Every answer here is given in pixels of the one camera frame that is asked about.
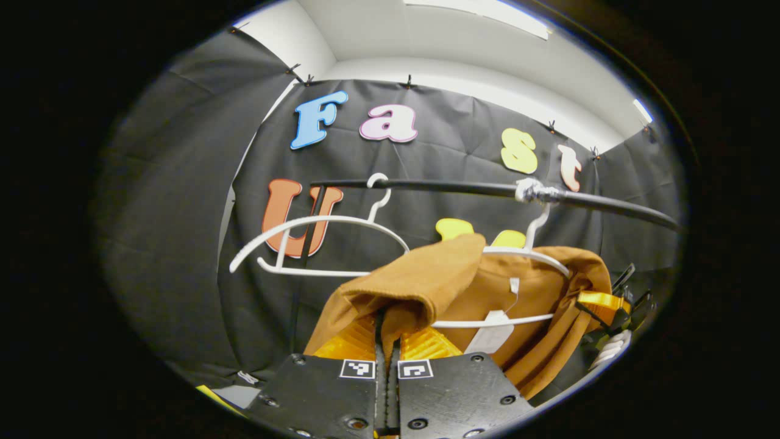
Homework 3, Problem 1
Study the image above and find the black clothes rack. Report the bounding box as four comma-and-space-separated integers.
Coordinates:
289, 177, 686, 357

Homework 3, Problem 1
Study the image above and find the large ceiling light panel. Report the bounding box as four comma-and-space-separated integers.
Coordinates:
402, 0, 552, 41

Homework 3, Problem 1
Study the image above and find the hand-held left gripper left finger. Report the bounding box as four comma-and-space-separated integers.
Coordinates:
244, 310, 389, 439

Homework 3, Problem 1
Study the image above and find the white plastic hanger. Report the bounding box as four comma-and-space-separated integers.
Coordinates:
229, 173, 410, 278
431, 177, 572, 330

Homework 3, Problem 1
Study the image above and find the yellow tape strip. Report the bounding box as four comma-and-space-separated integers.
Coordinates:
195, 384, 246, 418

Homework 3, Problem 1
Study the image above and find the brown shirt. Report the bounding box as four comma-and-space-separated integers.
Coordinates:
303, 234, 613, 400

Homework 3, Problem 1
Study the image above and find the row of black clips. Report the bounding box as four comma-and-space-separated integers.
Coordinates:
229, 21, 656, 160

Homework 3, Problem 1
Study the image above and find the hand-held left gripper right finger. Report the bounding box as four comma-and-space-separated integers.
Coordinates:
389, 326, 538, 439

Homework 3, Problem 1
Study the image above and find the black backdrop cloth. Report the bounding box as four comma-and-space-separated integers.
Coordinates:
594, 125, 683, 287
91, 30, 296, 373
216, 79, 604, 382

